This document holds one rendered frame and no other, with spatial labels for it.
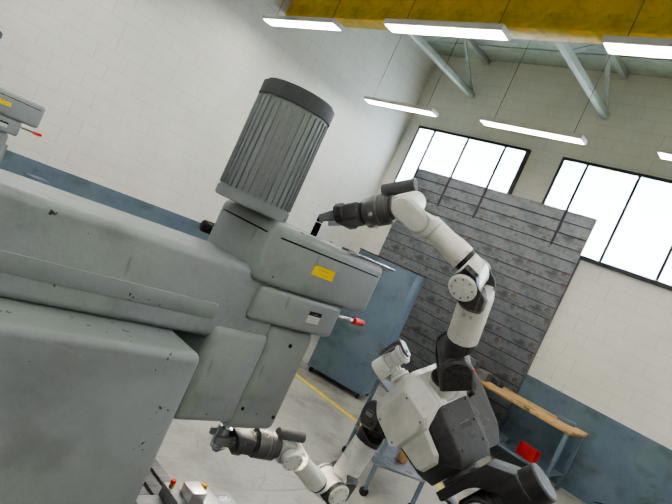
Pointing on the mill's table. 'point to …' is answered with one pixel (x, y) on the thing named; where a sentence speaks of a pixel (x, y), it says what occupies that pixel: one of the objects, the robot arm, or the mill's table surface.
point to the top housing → (295, 258)
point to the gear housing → (292, 311)
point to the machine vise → (177, 497)
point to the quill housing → (270, 378)
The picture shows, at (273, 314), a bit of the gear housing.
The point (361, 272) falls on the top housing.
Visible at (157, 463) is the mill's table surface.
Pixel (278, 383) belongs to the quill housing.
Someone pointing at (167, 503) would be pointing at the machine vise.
